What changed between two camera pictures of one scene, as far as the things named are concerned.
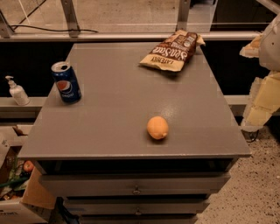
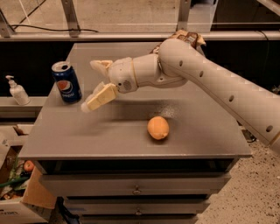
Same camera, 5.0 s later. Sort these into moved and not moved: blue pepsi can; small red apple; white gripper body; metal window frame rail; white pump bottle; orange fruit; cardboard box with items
Moved: white gripper body
Not moved: white pump bottle; small red apple; metal window frame rail; blue pepsi can; orange fruit; cardboard box with items
